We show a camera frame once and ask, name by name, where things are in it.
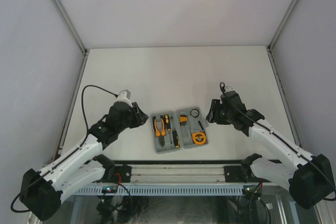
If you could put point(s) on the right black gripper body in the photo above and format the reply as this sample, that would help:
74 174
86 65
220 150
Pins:
226 116

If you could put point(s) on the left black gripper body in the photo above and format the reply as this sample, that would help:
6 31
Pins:
130 122

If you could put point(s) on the black electrical tape roll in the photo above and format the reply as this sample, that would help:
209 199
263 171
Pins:
194 113

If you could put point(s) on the orange handled pliers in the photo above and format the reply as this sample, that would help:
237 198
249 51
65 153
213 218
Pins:
159 128

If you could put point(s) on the orange tape measure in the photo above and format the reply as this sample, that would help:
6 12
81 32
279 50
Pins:
199 138

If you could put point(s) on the grey plastic tool case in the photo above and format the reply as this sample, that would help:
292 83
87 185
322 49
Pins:
184 132

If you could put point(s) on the hex key set orange holder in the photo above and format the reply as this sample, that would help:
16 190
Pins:
183 120

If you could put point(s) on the black yellow screwdriver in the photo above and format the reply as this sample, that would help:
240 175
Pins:
167 122
176 140

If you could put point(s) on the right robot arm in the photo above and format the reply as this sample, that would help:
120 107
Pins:
307 177

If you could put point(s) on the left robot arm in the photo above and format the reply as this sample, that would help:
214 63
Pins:
43 191

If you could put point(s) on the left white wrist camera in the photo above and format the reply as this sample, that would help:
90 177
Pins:
124 96

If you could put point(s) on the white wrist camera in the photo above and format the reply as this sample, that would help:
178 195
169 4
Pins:
229 89
124 96

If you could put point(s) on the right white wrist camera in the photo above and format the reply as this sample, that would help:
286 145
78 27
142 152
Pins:
229 89

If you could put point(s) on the aluminium front rail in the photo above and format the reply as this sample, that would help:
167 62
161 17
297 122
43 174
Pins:
170 174

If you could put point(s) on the right aluminium frame post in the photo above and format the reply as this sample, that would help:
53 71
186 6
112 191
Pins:
289 11

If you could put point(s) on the aluminium frame post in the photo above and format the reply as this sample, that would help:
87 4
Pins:
289 11
69 24

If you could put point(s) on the slotted grey cable duct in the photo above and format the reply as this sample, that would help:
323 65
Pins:
162 190

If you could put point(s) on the left aluminium frame post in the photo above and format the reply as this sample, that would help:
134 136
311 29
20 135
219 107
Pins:
69 24

